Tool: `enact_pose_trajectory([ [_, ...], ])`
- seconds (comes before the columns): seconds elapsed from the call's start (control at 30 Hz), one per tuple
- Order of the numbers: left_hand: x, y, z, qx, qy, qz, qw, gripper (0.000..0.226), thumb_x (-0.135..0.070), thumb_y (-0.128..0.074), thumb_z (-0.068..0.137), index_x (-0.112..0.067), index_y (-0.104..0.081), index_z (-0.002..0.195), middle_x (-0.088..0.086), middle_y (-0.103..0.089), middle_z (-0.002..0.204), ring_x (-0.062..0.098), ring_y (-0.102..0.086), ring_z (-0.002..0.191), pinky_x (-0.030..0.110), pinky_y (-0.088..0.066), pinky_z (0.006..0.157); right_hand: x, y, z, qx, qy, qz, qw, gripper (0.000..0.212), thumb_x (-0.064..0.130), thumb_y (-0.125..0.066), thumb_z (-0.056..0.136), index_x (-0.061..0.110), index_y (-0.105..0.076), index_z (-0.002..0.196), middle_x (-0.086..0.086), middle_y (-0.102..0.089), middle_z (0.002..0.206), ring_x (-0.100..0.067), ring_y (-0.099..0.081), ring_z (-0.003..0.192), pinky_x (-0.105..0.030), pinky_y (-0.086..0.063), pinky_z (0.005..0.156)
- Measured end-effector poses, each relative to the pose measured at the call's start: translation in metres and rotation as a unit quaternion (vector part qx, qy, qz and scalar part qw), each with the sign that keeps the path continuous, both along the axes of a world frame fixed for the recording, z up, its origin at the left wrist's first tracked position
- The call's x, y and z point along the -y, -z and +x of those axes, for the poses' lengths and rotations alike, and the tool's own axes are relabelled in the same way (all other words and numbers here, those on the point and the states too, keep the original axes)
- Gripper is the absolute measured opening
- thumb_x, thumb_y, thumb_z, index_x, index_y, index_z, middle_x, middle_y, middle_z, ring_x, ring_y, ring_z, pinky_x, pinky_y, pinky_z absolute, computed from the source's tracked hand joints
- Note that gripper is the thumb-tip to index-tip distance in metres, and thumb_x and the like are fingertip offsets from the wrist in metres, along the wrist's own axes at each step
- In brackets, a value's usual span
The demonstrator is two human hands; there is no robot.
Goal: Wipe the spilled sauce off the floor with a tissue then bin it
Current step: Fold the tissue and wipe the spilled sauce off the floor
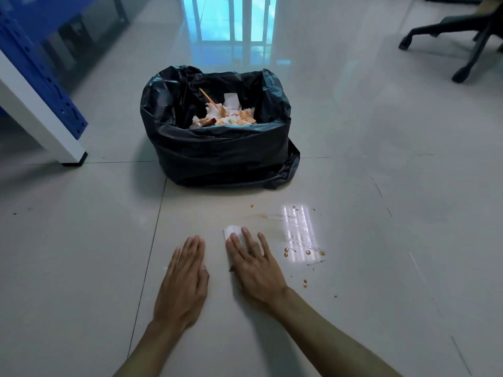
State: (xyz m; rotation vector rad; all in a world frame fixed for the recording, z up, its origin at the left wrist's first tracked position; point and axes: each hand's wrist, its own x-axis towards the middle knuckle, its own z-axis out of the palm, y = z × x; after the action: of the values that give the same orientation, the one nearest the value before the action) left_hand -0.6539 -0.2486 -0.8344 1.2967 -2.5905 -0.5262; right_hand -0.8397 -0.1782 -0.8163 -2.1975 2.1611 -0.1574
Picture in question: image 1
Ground pile of stained tissue waste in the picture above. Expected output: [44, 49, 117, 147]
[189, 92, 257, 129]

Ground white tissue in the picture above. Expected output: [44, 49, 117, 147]
[223, 225, 247, 272]

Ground black trash bag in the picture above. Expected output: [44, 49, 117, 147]
[140, 65, 301, 190]

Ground person's right forearm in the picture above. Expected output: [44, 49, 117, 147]
[270, 288, 403, 377]

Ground person's right hand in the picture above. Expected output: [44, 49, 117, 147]
[225, 227, 290, 307]

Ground white table leg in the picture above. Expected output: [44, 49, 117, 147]
[0, 49, 89, 168]

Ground black office chair base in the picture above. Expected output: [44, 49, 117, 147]
[398, 0, 503, 84]

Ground blue perforated metal frame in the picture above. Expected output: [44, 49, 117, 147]
[0, 0, 103, 140]

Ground person's left forearm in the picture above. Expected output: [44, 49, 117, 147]
[113, 320, 189, 377]

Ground person's left hand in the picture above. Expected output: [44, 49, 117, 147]
[153, 235, 210, 331]

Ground orange liquid spill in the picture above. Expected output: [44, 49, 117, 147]
[249, 205, 327, 289]

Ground wooden stick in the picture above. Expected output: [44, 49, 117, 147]
[198, 88, 219, 110]

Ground glass door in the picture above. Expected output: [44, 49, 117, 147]
[180, 0, 278, 43]

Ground dark desk leg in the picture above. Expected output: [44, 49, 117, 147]
[111, 0, 130, 24]

